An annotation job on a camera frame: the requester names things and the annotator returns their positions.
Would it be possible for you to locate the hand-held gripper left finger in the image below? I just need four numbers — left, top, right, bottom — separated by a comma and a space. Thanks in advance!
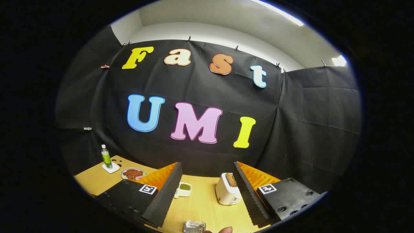
94, 162, 183, 229

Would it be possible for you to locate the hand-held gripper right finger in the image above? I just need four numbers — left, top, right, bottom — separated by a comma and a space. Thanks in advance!
233, 161, 328, 227

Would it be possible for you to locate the white divided bean dish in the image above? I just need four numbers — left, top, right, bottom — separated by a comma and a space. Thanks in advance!
174, 182, 192, 198

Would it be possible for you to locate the white toaster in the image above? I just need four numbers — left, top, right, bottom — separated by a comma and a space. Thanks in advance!
215, 172, 243, 205

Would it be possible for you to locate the plate of meat and vegetables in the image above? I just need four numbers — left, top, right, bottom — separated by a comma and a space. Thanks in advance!
120, 167, 148, 181

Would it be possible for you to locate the white square coaster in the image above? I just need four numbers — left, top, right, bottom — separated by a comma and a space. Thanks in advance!
102, 162, 120, 174

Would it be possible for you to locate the green label plastic bottle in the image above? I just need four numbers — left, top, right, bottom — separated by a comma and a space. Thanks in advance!
101, 144, 113, 169

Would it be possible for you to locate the metal wire basket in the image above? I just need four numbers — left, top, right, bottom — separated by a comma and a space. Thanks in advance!
184, 221, 206, 233

